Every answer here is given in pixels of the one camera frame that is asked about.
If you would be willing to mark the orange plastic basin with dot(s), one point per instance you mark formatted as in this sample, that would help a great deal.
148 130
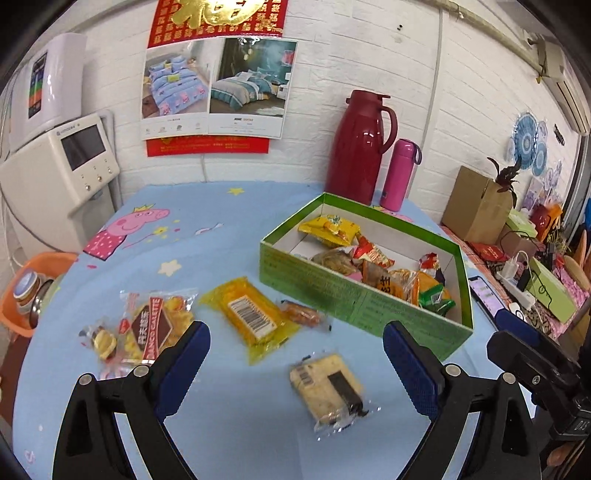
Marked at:
18 299

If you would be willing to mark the clear brown snack packet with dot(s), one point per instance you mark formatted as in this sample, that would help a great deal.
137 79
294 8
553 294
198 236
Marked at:
338 261

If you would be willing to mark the white power strip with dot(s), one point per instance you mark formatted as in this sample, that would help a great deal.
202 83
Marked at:
515 277

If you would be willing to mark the orange peanut snack bag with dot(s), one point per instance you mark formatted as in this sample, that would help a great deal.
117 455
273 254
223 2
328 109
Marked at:
401 283

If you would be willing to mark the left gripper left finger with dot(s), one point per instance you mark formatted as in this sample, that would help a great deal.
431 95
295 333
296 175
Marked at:
90 446

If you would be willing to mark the yellow chips snack bag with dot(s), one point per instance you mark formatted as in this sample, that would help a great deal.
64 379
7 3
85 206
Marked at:
331 229

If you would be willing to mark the red thermos jug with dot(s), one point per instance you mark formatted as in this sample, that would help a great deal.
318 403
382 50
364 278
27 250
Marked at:
368 129

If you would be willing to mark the brown cardboard box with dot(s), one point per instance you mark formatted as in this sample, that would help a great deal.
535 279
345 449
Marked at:
478 208

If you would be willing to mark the black smartphone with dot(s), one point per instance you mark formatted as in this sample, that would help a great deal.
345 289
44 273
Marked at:
485 296

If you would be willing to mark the Danco Galette snack bag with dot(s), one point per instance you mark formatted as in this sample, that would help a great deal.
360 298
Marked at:
150 323

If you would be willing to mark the green cardboard box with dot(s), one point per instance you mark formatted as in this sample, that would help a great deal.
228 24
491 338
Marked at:
285 265

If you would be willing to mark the white wall water purifier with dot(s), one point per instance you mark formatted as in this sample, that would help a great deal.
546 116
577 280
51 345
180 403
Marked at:
48 89

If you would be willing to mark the small orange sausage snack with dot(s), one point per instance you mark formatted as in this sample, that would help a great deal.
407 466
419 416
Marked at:
304 315

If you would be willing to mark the white screen appliance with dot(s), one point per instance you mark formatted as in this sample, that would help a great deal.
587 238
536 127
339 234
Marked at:
57 187

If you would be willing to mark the potted dark plant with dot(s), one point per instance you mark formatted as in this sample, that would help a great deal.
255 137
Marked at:
505 178

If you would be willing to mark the bedding wall calendar poster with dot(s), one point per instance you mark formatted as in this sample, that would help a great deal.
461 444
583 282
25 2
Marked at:
216 77

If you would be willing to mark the yellow barcode snack pack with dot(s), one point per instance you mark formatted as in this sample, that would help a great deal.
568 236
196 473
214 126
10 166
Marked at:
262 325

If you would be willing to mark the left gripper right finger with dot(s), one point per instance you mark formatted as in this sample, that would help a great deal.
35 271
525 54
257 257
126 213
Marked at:
503 445

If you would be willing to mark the green tissue box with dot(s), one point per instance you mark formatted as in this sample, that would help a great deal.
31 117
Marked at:
550 292

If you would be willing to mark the white cracker snack pack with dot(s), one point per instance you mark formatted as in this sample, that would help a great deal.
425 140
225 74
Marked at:
332 394

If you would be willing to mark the white air conditioner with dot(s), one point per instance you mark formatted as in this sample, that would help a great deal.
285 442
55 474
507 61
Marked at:
556 72

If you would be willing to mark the red snack packet in box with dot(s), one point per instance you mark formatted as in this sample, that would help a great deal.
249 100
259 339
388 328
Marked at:
366 250

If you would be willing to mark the green snack packet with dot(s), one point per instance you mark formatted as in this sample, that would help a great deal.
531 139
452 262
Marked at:
437 300

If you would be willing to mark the pink water bottle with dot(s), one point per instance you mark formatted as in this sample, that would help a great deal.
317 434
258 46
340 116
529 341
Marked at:
406 156

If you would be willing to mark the blue cartoon tablecloth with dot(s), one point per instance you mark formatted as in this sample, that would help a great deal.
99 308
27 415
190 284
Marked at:
238 420

